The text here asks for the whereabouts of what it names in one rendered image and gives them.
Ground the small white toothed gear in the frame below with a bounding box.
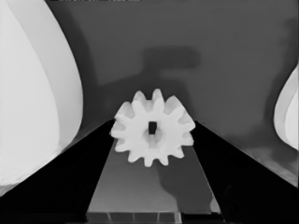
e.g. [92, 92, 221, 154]
[110, 88, 196, 168]

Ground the large thick white disc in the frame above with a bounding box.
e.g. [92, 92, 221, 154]
[0, 0, 84, 197]

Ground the white round carrier with pins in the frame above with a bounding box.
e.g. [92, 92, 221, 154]
[273, 63, 299, 151]

